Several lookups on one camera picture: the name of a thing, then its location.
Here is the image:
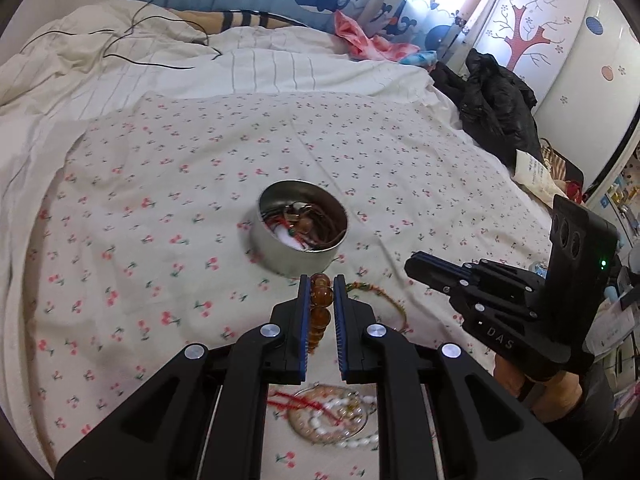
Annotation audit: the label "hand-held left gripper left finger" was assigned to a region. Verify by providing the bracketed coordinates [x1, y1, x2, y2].
[55, 274, 313, 480]

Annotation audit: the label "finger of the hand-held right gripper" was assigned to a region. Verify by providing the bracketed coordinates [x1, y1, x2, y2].
[404, 264, 542, 322]
[405, 251, 549, 292]

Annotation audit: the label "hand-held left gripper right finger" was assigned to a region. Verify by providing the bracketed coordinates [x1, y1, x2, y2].
[332, 274, 583, 480]

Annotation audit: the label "amber bead bracelet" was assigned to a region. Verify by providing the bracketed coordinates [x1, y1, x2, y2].
[307, 272, 333, 356]

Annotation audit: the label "green braided string bracelet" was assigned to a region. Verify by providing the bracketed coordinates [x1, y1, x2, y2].
[345, 282, 408, 336]

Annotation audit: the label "round metal tin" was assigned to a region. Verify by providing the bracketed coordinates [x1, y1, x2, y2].
[248, 180, 349, 277]

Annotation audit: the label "red string bracelet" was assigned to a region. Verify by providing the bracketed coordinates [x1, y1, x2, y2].
[267, 391, 351, 423]

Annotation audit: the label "pink bead bracelet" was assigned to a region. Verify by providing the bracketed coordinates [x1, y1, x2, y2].
[287, 384, 379, 447]

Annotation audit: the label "white bead bracelet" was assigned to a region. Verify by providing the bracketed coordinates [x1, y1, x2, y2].
[307, 395, 380, 453]

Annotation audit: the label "person's right forearm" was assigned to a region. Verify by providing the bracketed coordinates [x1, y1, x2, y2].
[525, 365, 626, 480]

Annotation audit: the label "person's right hand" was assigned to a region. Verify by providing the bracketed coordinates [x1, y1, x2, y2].
[492, 357, 583, 423]

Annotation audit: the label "white printed paper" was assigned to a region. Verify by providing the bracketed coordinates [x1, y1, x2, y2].
[512, 150, 566, 206]

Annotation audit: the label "woven basket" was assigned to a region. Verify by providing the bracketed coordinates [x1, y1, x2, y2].
[537, 137, 586, 201]

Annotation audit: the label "black jacket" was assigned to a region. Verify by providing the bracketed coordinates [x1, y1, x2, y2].
[430, 47, 546, 171]

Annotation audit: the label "cherry print bedsheet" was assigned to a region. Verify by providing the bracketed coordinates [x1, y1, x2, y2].
[20, 90, 591, 480]

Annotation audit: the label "light blue cloth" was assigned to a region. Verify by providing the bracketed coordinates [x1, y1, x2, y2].
[400, 50, 441, 73]

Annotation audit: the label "white tree sticker wardrobe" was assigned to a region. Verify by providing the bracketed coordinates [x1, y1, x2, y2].
[465, 0, 640, 201]

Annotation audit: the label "pink cloth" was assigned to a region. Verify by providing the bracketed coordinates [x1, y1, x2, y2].
[332, 10, 421, 61]

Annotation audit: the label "orange black striped pillow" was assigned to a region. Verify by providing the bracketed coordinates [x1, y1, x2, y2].
[170, 7, 336, 36]

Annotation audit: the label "thin black cable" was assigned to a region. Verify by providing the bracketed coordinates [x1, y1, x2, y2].
[17, 0, 223, 68]

